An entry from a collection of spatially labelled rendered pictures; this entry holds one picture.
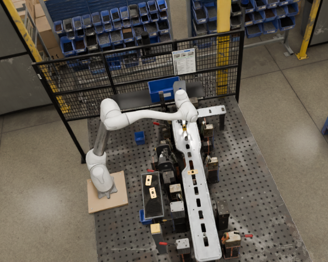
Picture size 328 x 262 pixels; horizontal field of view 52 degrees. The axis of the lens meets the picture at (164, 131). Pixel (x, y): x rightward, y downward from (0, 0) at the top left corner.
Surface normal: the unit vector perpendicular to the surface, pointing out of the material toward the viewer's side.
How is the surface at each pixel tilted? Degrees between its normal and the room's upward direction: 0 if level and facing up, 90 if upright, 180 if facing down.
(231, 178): 0
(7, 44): 92
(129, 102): 0
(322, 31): 91
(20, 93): 93
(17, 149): 0
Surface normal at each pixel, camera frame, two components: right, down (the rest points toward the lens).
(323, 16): 0.19, 0.76
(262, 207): -0.11, -0.62
